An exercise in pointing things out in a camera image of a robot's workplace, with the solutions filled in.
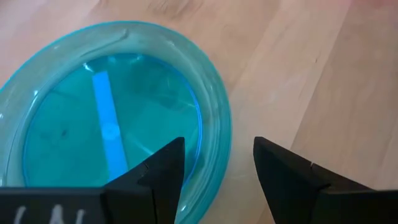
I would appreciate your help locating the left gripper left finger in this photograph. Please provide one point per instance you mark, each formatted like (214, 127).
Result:
(140, 199)

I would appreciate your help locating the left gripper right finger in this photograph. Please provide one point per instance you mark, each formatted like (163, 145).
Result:
(298, 193)

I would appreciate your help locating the cyan translucent plastic plate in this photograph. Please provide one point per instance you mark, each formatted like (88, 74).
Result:
(77, 124)

